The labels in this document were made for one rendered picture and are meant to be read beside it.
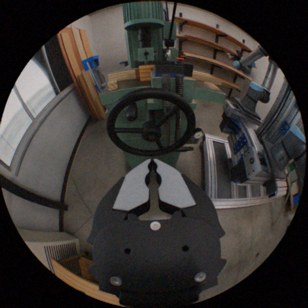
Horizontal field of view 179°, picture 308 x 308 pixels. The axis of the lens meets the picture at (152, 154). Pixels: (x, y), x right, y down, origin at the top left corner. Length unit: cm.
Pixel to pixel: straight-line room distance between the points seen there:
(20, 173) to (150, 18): 141
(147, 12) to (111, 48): 253
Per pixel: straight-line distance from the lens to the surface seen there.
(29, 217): 137
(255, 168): 55
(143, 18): 52
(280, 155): 63
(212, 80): 69
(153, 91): 23
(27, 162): 130
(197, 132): 55
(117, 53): 296
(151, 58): 52
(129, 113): 20
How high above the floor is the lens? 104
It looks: 58 degrees down
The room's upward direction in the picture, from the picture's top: 4 degrees counter-clockwise
